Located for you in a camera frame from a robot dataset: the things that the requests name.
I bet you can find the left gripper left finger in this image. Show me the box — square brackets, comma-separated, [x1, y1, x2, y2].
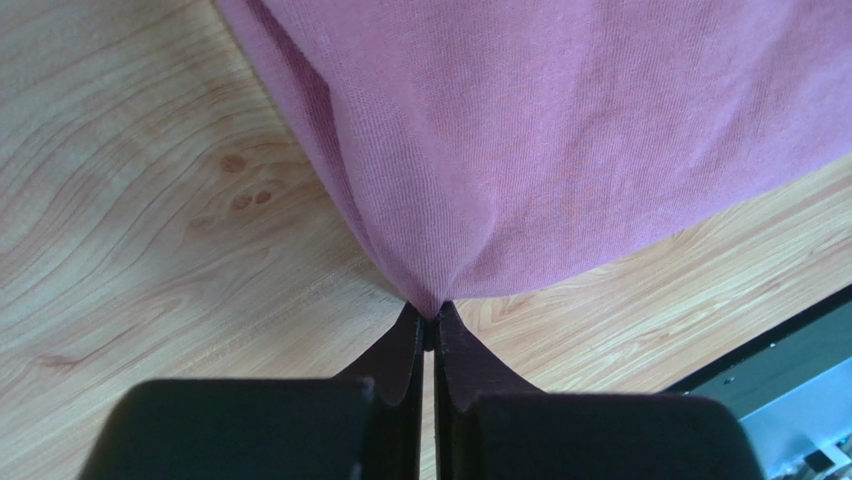
[333, 304, 425, 479]

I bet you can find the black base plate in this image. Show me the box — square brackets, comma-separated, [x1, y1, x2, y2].
[665, 286, 851, 418]

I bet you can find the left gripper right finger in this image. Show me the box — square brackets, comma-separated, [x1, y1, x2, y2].
[433, 302, 543, 479]

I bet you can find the pink t shirt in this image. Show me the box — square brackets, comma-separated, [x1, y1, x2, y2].
[220, 1, 851, 316]

